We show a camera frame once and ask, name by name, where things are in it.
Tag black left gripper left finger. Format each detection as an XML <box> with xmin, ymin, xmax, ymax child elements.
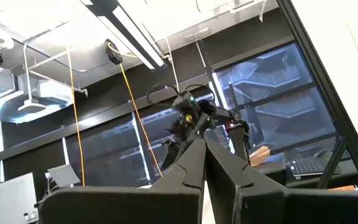
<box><xmin>39</xmin><ymin>138</ymin><xmax>207</xmax><ymax>224</ymax></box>

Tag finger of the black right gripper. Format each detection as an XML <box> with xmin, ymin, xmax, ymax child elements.
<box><xmin>160</xmin><ymin>138</ymin><xmax>183</xmax><ymax>171</ymax></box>

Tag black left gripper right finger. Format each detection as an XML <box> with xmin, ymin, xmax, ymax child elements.
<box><xmin>205</xmin><ymin>139</ymin><xmax>358</xmax><ymax>224</ymax></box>

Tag dark desk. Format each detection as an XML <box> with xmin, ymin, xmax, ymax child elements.
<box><xmin>252</xmin><ymin>151</ymin><xmax>358</xmax><ymax>189</ymax></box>

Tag dark laptop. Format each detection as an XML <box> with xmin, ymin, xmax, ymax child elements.
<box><xmin>286</xmin><ymin>156</ymin><xmax>342</xmax><ymax>181</ymax></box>

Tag wooden block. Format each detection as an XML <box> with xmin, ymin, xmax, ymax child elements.
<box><xmin>248</xmin><ymin>145</ymin><xmax>271</xmax><ymax>167</ymax></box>

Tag grey tilted panel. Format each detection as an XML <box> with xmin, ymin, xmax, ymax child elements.
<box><xmin>46</xmin><ymin>164</ymin><xmax>81</xmax><ymax>189</ymax></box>

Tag long pendant ceiling light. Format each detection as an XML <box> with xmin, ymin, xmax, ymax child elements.
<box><xmin>79</xmin><ymin>0</ymin><xmax>168</xmax><ymax>71</ymax></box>

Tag yellow hanging cable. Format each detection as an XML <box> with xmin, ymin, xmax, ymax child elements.
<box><xmin>106</xmin><ymin>42</ymin><xmax>164</xmax><ymax>178</ymax></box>
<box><xmin>66</xmin><ymin>46</ymin><xmax>86</xmax><ymax>188</ymax></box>

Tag black aluminium frame struts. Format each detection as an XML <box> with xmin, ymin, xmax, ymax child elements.
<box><xmin>316</xmin><ymin>136</ymin><xmax>347</xmax><ymax>189</ymax></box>

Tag dark glass window wall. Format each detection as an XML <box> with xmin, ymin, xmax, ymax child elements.
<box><xmin>63</xmin><ymin>42</ymin><xmax>342</xmax><ymax>188</ymax></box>

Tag black ceiling cable reel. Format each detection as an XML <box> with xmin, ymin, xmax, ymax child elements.
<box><xmin>104</xmin><ymin>38</ymin><xmax>124</xmax><ymax>66</ymax></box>

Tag black aluminium upright post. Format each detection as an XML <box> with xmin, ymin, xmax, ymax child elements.
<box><xmin>277</xmin><ymin>0</ymin><xmax>358</xmax><ymax>190</ymax></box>

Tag silver rectangular air duct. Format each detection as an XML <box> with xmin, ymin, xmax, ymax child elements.
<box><xmin>0</xmin><ymin>67</ymin><xmax>75</xmax><ymax>124</ymax></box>

